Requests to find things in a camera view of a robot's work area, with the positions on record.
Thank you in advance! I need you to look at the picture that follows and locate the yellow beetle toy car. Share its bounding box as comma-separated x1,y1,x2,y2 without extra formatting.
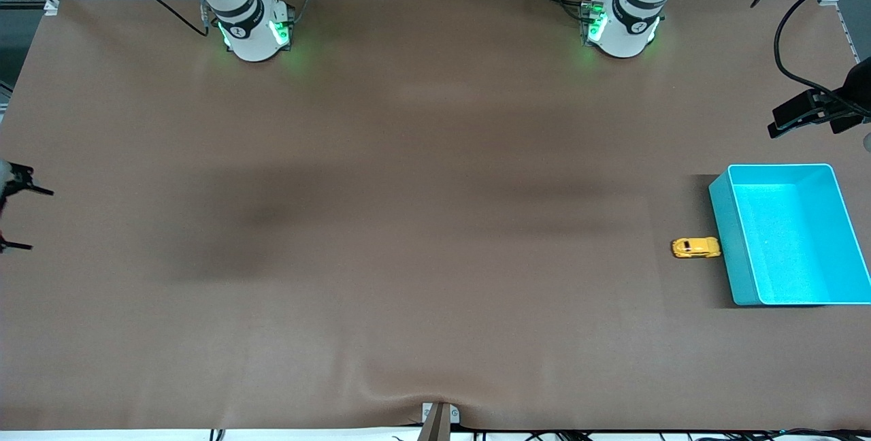
672,237,721,259

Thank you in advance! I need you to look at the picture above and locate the turquoise plastic bin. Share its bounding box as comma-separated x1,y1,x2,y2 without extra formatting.
708,164,871,307

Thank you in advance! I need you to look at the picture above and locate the brown table mat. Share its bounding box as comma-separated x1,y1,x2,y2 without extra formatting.
0,0,871,431

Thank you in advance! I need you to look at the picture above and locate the metal table edge clamp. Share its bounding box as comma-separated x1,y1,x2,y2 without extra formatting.
421,402,461,441

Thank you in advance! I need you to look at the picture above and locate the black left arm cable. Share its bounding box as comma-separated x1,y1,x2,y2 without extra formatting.
751,0,871,118

